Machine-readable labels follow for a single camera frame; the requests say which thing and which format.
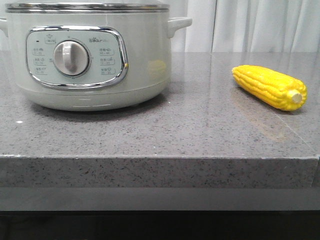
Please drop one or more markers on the yellow corn cob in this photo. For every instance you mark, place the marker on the yellow corn cob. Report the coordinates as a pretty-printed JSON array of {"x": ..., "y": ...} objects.
[{"x": 277, "y": 89}]

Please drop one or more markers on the glass pot lid steel rim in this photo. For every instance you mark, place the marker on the glass pot lid steel rim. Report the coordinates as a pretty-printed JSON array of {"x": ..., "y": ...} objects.
[{"x": 52, "y": 6}]

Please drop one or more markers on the pale green electric cooking pot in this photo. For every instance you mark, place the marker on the pale green electric cooking pot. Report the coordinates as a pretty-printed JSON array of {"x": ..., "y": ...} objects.
[{"x": 91, "y": 60}]

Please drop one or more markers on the white pleated curtain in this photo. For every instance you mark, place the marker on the white pleated curtain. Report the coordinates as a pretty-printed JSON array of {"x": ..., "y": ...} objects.
[{"x": 242, "y": 25}]

